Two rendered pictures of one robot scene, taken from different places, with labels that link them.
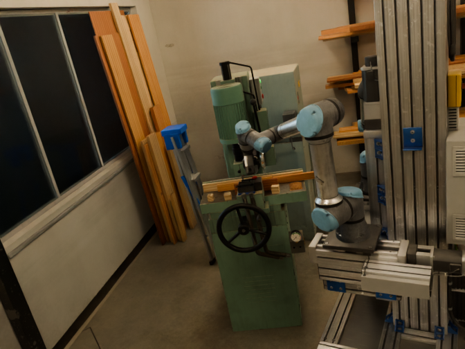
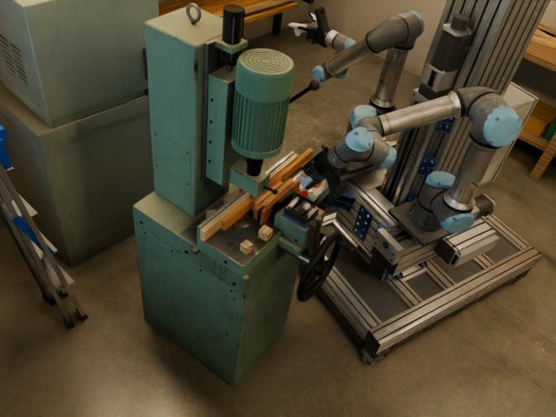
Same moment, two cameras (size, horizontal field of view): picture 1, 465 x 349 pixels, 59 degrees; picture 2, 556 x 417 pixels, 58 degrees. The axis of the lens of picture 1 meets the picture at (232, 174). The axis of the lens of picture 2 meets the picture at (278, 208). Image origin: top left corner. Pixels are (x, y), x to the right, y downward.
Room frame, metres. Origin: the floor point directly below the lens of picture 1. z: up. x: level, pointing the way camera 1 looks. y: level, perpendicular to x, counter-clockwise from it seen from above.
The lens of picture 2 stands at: (1.71, 1.21, 2.21)
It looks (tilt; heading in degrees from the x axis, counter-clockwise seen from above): 43 degrees down; 290
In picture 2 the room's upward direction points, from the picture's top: 10 degrees clockwise
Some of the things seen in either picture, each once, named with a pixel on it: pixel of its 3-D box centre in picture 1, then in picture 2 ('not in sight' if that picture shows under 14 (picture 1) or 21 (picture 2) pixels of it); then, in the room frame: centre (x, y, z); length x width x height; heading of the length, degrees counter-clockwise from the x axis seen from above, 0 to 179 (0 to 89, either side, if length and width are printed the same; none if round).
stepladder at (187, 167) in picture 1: (196, 195); (25, 237); (3.11, 0.32, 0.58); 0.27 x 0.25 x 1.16; 74
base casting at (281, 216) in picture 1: (249, 201); (222, 218); (2.40, -0.07, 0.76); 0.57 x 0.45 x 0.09; 171
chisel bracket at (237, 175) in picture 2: (241, 166); (248, 179); (2.30, -0.06, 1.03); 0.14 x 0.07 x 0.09; 171
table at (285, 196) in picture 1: (252, 198); (279, 218); (2.17, -0.09, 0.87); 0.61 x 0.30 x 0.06; 81
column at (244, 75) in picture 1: (239, 132); (192, 119); (2.57, -0.10, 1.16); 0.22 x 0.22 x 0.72; 81
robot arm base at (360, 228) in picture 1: (351, 224); (428, 209); (1.67, -0.49, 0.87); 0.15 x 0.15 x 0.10
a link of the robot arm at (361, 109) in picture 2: (372, 161); (362, 122); (2.08, -0.76, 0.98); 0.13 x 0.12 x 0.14; 73
